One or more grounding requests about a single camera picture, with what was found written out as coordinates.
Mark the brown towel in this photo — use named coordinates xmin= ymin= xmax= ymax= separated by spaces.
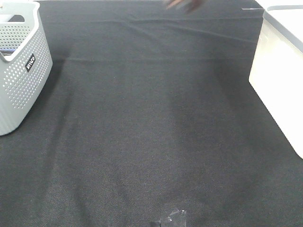
xmin=163 ymin=0 xmax=206 ymax=13

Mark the black table cloth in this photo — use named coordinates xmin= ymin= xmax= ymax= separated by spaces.
xmin=0 ymin=0 xmax=303 ymax=227

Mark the black basket label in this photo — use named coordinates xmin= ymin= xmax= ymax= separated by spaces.
xmin=25 ymin=54 xmax=36 ymax=72

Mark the white storage box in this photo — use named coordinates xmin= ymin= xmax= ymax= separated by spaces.
xmin=249 ymin=0 xmax=303 ymax=157

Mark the grey perforated plastic basket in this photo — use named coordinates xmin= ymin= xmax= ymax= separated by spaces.
xmin=0 ymin=0 xmax=53 ymax=135

